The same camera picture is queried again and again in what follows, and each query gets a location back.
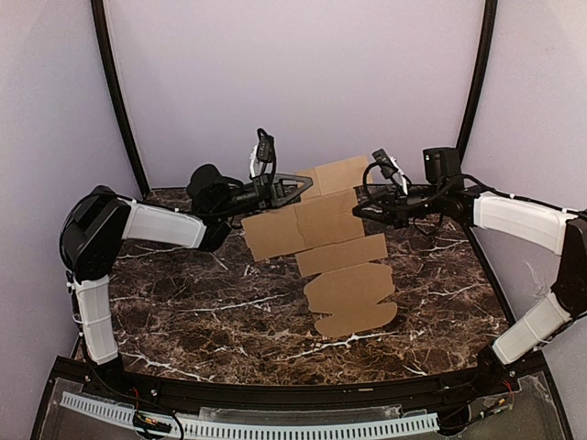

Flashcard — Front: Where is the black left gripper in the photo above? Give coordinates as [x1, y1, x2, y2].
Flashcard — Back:
[214, 173, 313, 220]

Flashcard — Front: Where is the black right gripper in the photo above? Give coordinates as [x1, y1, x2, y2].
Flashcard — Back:
[353, 184, 445, 231]

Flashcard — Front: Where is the brown cardboard box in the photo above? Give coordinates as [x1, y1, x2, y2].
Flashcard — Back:
[242, 156, 398, 338]

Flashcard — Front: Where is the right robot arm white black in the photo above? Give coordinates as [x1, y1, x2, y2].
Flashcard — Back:
[352, 147, 586, 398]

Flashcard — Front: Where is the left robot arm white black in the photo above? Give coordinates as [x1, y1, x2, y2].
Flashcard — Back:
[59, 164, 313, 400]

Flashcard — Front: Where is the right small circuit board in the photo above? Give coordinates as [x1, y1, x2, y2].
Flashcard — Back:
[479, 394, 514, 419]

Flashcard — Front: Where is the small circuit board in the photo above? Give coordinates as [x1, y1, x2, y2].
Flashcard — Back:
[132, 411, 172, 435]
[479, 394, 514, 419]

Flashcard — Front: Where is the left small circuit board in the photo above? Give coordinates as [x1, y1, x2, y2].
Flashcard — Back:
[132, 411, 172, 435]

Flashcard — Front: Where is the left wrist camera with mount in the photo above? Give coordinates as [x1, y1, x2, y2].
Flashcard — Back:
[249, 127, 276, 178]

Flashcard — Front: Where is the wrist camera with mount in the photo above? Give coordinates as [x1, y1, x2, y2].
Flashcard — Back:
[372, 148, 409, 195]
[249, 127, 276, 178]

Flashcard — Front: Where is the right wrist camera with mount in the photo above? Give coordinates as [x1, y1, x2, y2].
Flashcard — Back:
[372, 148, 409, 195]

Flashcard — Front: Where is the black front table rail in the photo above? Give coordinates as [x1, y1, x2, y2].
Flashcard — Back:
[42, 353, 556, 414]

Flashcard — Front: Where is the white slotted cable duct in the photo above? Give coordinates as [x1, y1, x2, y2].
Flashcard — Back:
[60, 391, 439, 439]

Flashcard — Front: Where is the right black frame post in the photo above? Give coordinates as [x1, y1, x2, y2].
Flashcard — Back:
[456, 0, 498, 161]

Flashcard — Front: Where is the black frame post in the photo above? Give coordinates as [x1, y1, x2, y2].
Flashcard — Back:
[456, 0, 498, 161]
[90, 0, 150, 197]

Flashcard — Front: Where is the left black frame post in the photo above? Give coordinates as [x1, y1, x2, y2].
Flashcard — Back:
[90, 0, 150, 197]

